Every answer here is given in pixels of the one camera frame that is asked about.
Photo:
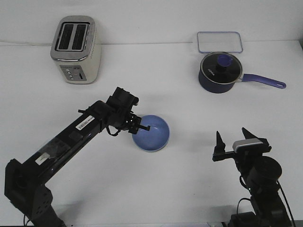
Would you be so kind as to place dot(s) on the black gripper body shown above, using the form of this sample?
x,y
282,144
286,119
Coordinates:
x,y
243,153
121,116

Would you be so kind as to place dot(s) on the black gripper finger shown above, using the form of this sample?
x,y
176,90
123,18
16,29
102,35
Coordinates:
x,y
249,135
147,128
220,145

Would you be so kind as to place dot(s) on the blue bowl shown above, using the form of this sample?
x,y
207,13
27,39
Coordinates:
x,y
158,135

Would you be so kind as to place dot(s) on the green bowl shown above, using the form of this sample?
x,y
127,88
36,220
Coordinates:
x,y
152,149

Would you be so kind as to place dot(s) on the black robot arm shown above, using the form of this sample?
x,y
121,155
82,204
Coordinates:
x,y
259,174
25,182

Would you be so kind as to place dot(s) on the dark blue saucepan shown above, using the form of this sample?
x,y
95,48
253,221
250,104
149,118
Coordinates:
x,y
245,77

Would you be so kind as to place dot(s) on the glass pot lid blue knob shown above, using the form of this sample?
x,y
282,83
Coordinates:
x,y
221,67

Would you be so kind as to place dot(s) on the cream and steel toaster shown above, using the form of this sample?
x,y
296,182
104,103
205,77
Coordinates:
x,y
76,49

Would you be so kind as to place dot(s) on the clear container lid blue rim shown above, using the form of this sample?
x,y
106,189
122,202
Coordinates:
x,y
219,41

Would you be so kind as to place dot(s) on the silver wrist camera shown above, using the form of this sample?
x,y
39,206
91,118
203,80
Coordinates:
x,y
245,143

